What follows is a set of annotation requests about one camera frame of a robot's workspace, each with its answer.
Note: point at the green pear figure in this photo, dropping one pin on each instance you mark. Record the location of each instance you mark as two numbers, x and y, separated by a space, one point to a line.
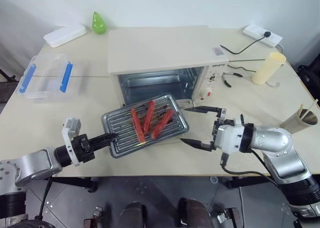
98 25

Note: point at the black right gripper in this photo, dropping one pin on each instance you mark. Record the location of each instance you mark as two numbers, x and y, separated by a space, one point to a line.
222 121

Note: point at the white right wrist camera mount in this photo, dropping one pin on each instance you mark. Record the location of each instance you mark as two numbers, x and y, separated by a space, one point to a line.
228 138

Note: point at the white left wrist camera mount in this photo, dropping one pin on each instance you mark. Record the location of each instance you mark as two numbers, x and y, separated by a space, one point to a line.
72 126

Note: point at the dark rounded shape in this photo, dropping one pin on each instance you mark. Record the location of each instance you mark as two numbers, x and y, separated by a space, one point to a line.
132 215
196 213

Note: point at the wooden chopstick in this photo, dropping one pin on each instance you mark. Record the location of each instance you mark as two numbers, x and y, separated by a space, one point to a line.
309 108
300 110

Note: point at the black equipment beside table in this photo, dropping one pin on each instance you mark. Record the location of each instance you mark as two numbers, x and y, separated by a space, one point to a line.
310 73

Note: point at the cream toaster oven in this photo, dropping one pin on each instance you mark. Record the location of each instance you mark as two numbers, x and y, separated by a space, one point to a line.
160 48

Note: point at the metal cup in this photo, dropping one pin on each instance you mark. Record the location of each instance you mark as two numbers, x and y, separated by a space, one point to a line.
298 123

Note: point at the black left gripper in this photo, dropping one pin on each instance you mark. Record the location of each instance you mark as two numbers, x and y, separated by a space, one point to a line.
83 148

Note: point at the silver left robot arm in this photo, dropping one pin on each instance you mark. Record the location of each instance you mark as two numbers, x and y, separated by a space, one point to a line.
30 164

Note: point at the clear box with blue latches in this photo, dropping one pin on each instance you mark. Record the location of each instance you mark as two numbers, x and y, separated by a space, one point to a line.
45 78

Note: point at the white power strip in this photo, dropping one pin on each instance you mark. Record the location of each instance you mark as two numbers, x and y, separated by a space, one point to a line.
257 33

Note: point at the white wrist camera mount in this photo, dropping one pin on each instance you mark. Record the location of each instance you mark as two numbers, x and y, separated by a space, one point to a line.
72 126
228 138

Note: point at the ribbed metal baking tray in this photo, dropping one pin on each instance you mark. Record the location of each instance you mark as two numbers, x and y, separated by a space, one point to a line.
120 123

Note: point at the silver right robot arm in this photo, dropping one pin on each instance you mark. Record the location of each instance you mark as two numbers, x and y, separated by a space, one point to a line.
275 139

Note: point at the long white plastic case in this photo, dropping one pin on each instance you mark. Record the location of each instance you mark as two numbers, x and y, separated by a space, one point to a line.
65 35

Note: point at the red sausage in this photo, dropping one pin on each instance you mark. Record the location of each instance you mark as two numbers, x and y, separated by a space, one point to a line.
138 125
149 115
162 124

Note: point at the cream cylindrical cup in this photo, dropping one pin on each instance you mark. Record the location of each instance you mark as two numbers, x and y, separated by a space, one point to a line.
268 68

